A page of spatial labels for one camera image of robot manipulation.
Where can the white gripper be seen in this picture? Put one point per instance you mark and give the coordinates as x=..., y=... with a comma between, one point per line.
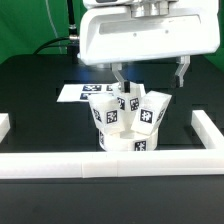
x=115, y=31

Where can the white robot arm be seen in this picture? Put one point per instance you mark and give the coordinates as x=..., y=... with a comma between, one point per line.
x=114, y=32

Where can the white marker sheet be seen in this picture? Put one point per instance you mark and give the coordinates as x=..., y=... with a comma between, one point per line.
x=80, y=92

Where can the white U-shaped fence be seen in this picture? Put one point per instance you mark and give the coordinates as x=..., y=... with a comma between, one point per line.
x=205, y=161

